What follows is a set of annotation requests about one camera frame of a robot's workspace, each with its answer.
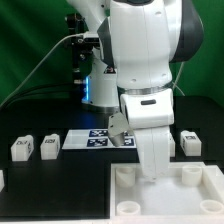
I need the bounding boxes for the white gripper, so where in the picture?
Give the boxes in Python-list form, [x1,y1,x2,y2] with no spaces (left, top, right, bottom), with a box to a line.
[108,112,170,182]

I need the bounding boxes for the white square tabletop part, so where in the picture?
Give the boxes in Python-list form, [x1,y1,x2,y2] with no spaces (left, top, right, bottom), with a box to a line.
[110,162,224,224]

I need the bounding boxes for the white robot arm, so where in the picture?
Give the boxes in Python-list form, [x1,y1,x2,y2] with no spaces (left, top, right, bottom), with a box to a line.
[66,0,203,181]

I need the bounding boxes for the white sheet with markers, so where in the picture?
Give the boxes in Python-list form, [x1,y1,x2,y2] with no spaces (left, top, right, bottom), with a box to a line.
[62,128,138,150]

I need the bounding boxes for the white block left edge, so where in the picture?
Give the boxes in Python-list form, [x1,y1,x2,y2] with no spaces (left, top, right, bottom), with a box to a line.
[0,170,5,192]

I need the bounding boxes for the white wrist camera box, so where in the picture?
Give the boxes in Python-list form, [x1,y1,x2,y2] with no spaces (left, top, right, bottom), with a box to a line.
[120,89,174,129]

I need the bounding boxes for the white cable right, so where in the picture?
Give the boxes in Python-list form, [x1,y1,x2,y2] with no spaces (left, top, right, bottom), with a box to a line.
[171,61,186,97]

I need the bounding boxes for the black cables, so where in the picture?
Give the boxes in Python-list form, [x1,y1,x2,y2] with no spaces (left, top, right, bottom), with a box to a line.
[0,83,76,109]

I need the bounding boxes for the black camera on mount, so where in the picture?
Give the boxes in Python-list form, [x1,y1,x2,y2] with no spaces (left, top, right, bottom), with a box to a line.
[77,32,99,46]

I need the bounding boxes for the grey camera cable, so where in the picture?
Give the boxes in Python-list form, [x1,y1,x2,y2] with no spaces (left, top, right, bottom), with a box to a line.
[0,33,84,108]

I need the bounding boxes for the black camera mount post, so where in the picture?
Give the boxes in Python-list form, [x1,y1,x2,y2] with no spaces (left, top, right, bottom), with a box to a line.
[65,13,91,84]

